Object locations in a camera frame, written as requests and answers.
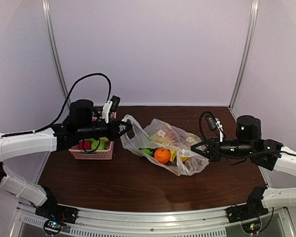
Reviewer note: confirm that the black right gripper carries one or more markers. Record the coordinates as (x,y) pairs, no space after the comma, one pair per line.
(213,152)

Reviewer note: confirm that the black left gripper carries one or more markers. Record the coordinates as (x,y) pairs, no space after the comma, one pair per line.
(113,132)

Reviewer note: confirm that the clear plastic bag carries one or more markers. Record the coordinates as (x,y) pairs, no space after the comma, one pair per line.
(165,145)

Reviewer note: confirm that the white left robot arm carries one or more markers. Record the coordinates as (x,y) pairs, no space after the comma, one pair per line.
(52,139)

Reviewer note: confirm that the pale yellow bumpy fruit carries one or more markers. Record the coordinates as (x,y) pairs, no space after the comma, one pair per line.
(105,139)

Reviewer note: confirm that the green bumpy fruit front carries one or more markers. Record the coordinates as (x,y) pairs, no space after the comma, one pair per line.
(99,145)

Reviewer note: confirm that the green fruit in bag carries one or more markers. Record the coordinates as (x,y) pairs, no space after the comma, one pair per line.
(148,151)

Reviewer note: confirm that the orange fruit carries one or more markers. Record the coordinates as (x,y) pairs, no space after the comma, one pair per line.
(162,155)

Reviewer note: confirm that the red bumpy fruit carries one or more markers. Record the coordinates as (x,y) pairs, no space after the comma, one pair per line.
(84,145)

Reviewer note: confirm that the yellow banana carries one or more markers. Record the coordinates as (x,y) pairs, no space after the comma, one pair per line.
(173,156)

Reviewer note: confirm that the pink perforated plastic basket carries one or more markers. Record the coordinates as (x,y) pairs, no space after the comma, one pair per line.
(105,154)

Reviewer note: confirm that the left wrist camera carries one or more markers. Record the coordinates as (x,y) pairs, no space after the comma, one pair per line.
(110,107)

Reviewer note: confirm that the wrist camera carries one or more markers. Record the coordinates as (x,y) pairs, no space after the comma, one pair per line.
(110,107)
(215,126)

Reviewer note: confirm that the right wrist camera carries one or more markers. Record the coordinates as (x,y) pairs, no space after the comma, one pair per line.
(215,126)

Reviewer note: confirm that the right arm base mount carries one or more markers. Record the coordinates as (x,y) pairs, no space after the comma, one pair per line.
(249,216)

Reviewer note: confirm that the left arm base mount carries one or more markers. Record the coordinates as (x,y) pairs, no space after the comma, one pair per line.
(57,217)

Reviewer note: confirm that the aluminium corner post left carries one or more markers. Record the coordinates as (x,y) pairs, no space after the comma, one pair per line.
(53,47)

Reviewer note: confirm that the aluminium corner post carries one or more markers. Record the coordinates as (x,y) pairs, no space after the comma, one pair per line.
(252,23)
(53,47)

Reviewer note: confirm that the aluminium corner post right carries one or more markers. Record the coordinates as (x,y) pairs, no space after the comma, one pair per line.
(252,23)

